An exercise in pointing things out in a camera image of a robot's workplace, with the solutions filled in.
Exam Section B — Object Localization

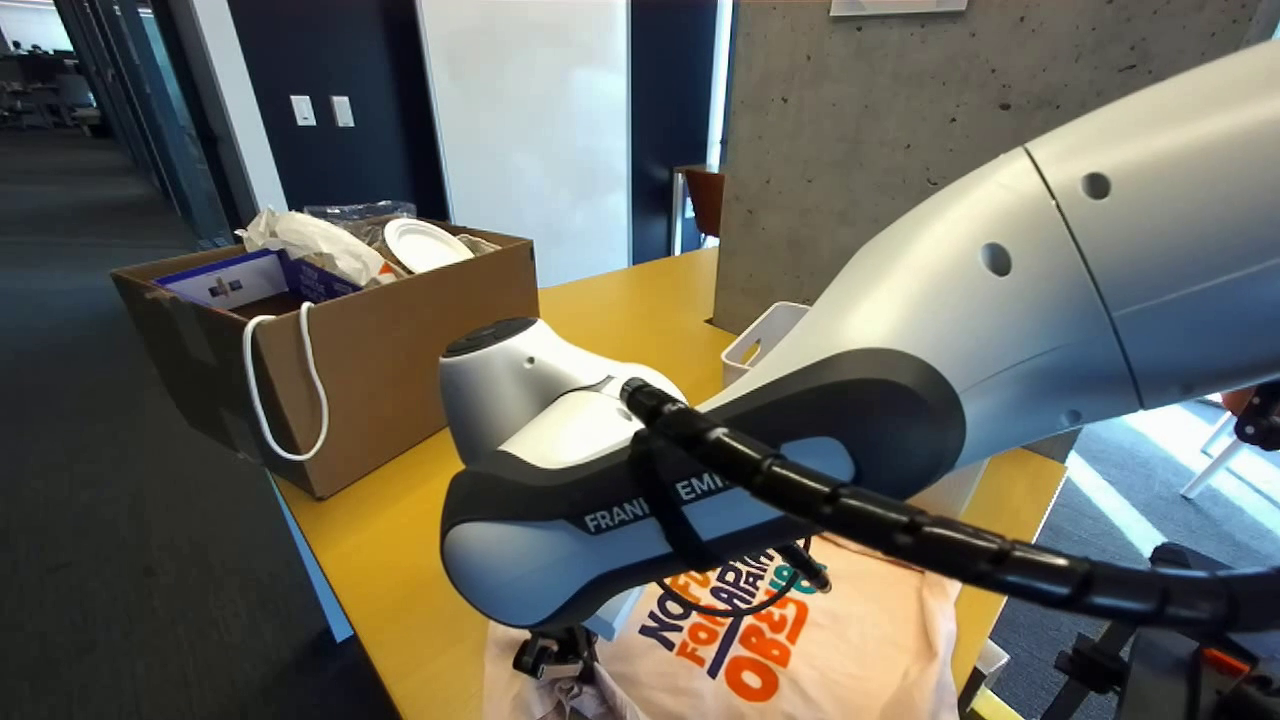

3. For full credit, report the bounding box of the brown cardboard box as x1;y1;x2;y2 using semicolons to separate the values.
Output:
108;220;543;505

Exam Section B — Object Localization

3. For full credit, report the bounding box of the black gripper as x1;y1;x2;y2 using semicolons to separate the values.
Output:
512;621;601;687

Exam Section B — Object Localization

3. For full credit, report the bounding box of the peach printed T-shirt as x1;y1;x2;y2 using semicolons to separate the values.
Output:
480;531;963;720

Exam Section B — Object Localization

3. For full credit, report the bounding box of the white paper plate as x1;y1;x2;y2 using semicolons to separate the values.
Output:
378;217;477;278

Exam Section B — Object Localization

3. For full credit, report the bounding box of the white cord loop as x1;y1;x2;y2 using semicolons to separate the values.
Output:
239;298;330;468

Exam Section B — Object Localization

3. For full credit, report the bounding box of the white crumpled plastic bag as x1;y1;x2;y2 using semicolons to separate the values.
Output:
237;206;390;292

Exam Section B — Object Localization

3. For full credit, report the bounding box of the black stand with orange clamp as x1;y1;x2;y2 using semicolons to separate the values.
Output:
1037;535;1280;720

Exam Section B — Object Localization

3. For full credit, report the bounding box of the wall picture frame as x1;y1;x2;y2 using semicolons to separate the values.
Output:
827;0;973;19

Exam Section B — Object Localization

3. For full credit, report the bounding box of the reddish brown chair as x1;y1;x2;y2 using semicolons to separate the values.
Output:
665;161;726;259

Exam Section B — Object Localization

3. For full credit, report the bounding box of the black robot cable conduit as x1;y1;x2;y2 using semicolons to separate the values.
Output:
617;376;1280;633

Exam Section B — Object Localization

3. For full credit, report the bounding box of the purple and white carton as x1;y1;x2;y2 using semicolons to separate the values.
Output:
154;248;354;314

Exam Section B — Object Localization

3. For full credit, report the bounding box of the white ribbed plastic bin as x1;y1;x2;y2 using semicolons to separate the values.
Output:
717;296;810;386

